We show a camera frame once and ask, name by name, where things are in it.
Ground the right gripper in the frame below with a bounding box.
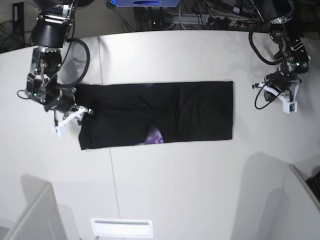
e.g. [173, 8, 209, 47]
[43, 87, 94, 126]

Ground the black T-shirt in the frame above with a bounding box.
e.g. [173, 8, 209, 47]
[75, 81, 234, 150]

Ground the white partition panel right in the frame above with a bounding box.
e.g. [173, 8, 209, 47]
[264, 163, 320, 240]

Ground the white partition panel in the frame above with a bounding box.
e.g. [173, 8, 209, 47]
[0, 174, 68, 240]
[264, 163, 320, 240]

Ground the blue box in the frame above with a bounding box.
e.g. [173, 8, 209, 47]
[111, 0, 180, 8]

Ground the white partition panel left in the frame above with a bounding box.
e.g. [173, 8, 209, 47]
[0, 174, 68, 240]

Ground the black keyboard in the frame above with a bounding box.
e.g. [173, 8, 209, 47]
[306, 172, 320, 200]

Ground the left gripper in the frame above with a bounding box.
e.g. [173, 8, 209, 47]
[252, 72, 302, 102]

